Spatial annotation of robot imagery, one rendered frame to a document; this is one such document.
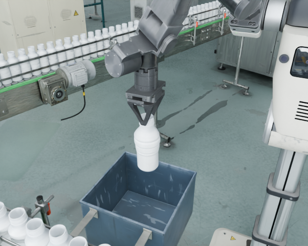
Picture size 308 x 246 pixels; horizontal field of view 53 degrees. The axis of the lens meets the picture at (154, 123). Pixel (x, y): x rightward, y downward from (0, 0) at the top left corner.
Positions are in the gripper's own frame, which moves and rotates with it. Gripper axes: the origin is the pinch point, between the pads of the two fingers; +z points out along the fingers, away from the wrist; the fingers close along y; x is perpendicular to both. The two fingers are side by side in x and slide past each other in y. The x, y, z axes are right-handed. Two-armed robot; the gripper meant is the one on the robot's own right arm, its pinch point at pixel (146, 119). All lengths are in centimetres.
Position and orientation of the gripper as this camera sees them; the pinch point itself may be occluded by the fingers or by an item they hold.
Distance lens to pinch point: 80.1
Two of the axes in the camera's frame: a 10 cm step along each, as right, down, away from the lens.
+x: 9.1, 2.0, -3.5
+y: -4.1, 4.6, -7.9
